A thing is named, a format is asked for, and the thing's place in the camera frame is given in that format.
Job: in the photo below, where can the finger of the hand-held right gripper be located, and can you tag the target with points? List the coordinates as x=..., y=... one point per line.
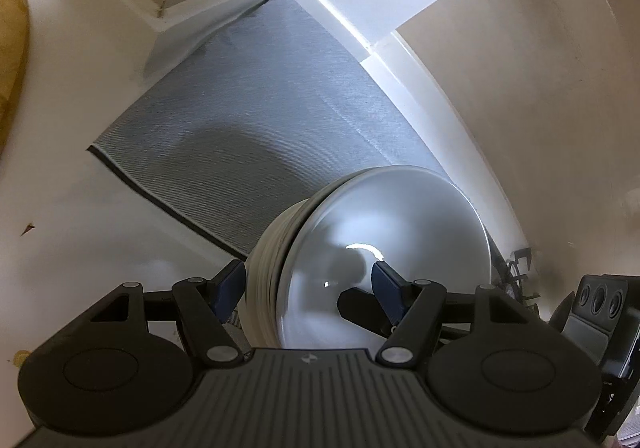
x=357, y=303
x=562, y=314

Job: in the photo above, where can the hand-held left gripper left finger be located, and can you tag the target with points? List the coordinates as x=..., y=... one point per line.
x=231, y=289

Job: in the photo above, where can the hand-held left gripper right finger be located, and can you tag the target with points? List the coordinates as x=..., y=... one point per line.
x=389, y=292

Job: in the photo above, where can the stack of white bowls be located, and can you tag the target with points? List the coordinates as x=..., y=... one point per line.
x=400, y=218

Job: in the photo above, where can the grey woven mat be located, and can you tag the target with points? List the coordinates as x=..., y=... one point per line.
x=260, y=127

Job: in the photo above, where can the yellow board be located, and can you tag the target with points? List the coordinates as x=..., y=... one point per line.
x=12, y=52

